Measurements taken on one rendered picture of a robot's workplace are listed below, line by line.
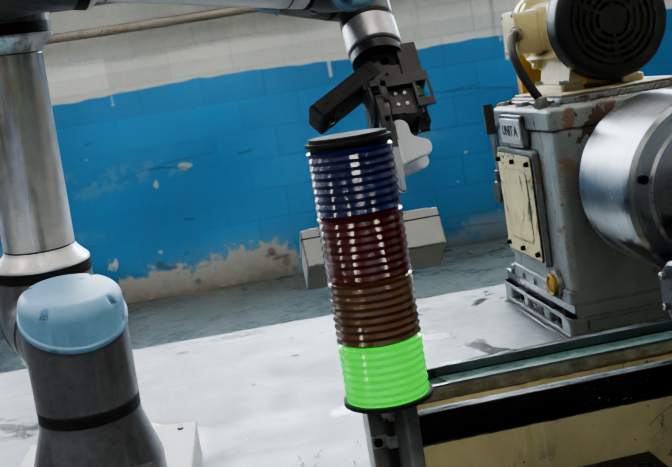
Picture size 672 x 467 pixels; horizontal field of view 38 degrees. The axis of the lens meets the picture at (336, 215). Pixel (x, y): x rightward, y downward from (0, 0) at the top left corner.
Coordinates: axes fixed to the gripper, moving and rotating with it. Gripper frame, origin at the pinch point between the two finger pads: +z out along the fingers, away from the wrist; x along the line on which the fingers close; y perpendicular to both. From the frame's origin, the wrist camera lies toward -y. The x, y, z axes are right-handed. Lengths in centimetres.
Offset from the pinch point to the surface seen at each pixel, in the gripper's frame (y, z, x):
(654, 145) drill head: 32.7, 2.8, -3.1
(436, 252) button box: 2.3, 10.7, -1.1
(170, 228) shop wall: -56, -240, 475
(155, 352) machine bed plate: -39, -9, 69
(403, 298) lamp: -11, 33, -47
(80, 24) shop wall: -88, -356, 398
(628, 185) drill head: 28.8, 6.2, -0.2
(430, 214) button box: 2.4, 6.7, -3.5
